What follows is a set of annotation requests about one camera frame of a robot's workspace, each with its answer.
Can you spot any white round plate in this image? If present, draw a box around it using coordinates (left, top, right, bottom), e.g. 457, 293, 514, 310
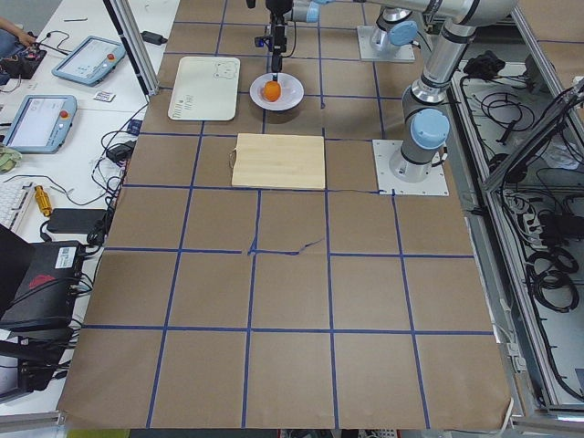
249, 73, 304, 111

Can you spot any white keyboard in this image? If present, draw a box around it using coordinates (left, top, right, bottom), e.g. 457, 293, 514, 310
0, 181, 34, 232

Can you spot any black laptop computer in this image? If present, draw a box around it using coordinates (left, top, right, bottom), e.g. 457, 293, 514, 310
1, 226, 85, 332

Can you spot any aluminium frame post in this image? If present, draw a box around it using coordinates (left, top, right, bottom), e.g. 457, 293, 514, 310
102, 0, 159, 97

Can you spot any black power adapter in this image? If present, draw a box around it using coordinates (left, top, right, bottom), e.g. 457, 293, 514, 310
47, 208, 106, 235

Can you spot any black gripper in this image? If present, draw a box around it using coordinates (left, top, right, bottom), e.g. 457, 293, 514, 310
266, 0, 292, 82

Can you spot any bamboo cutting board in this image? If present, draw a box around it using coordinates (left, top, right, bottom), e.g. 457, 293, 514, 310
232, 133, 326, 190

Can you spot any far teach pendant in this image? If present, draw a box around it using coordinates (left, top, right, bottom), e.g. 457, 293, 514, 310
52, 36, 126, 87

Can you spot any gold metal cylinder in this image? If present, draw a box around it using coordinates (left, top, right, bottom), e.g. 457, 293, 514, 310
34, 185, 53, 217

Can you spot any cream bear tray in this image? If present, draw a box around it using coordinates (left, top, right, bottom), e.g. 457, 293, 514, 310
168, 57, 240, 121

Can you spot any orange fruit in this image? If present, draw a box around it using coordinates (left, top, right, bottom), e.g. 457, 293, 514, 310
263, 80, 282, 102

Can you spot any teach pendant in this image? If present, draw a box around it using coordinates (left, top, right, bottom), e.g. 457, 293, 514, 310
4, 95, 78, 154
52, 36, 126, 87

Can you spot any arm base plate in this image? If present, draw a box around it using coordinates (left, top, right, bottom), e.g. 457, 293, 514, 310
357, 26, 415, 63
372, 140, 449, 196

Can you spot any near teach pendant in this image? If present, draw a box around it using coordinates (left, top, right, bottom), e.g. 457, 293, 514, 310
4, 95, 78, 154

